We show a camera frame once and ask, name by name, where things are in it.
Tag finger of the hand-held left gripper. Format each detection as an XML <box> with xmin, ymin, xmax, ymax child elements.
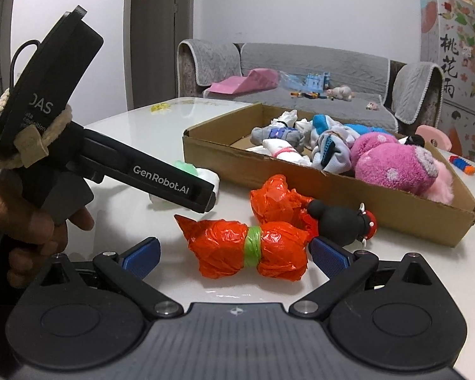
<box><xmin>190</xmin><ymin>179</ymin><xmax>218</xmax><ymax>213</ymax></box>

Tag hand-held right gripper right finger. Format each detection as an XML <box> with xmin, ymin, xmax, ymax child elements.
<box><xmin>288</xmin><ymin>237</ymin><xmax>438</xmax><ymax>319</ymax></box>

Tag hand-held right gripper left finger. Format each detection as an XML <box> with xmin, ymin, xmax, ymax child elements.
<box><xmin>40</xmin><ymin>237</ymin><xmax>184</xmax><ymax>319</ymax></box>

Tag orange bag bundle green band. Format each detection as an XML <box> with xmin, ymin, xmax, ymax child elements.
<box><xmin>174</xmin><ymin>214</ymin><xmax>311</xmax><ymax>282</ymax></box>

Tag cardboard box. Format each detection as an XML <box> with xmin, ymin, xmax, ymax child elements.
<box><xmin>182</xmin><ymin>102</ymin><xmax>475</xmax><ymax>248</ymax></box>

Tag white sock bundle pink band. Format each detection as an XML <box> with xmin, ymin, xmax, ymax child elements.
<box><xmin>261</xmin><ymin>138</ymin><xmax>313</xmax><ymax>167</ymax></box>

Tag light pink sock bundle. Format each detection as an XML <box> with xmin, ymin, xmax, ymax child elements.
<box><xmin>326</xmin><ymin>124</ymin><xmax>359</xmax><ymax>145</ymax></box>

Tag white desktop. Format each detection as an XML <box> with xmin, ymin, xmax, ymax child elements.
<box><xmin>63</xmin><ymin>97</ymin><xmax>475</xmax><ymax>380</ymax></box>

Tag person's left hand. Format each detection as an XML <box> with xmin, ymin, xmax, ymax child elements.
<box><xmin>0</xmin><ymin>157</ymin><xmax>96</xmax><ymax>289</ymax></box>

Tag black red toy figure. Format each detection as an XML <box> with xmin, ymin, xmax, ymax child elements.
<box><xmin>307</xmin><ymin>200</ymin><xmax>378</xmax><ymax>246</ymax></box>

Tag orange plastic bag bundle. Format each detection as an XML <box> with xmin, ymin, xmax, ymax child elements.
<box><xmin>249</xmin><ymin>174</ymin><xmax>317</xmax><ymax>232</ymax></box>

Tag grey door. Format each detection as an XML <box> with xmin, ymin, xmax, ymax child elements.
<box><xmin>124</xmin><ymin>0</ymin><xmax>194</xmax><ymax>111</ymax></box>

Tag grey sock bundle blue stripe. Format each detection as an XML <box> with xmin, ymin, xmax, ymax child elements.
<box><xmin>311</xmin><ymin>132</ymin><xmax>353</xmax><ymax>175</ymax></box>

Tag light pink fluffy item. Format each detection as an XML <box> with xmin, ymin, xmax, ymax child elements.
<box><xmin>420</xmin><ymin>162</ymin><xmax>456</xmax><ymax>202</ymax></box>

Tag white blue sock bundle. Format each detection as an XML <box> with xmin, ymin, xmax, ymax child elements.
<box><xmin>311</xmin><ymin>114</ymin><xmax>341</xmax><ymax>137</ymax></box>

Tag toys on sofa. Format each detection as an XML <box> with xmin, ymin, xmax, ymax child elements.
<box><xmin>279</xmin><ymin>70</ymin><xmax>331</xmax><ymax>92</ymax></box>

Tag pink chair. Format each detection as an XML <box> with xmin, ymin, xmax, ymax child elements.
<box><xmin>415</xmin><ymin>124</ymin><xmax>452</xmax><ymax>153</ymax></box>

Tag orange blue toy dart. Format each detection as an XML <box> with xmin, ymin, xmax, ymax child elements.
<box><xmin>448</xmin><ymin>155</ymin><xmax>475</xmax><ymax>175</ymax></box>

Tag pink plush toy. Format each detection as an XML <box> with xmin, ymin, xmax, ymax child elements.
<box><xmin>326</xmin><ymin>86</ymin><xmax>355</xmax><ymax>101</ymax></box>

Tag grey covered sofa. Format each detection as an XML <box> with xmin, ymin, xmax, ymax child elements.
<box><xmin>176</xmin><ymin>39</ymin><xmax>446</xmax><ymax>135</ymax></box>

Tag black cable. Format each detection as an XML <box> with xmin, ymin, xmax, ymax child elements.
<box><xmin>9</xmin><ymin>41</ymin><xmax>40</xmax><ymax>90</ymax></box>

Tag beige rope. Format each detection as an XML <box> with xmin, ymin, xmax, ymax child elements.
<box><xmin>0</xmin><ymin>87</ymin><xmax>74</xmax><ymax>169</ymax></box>

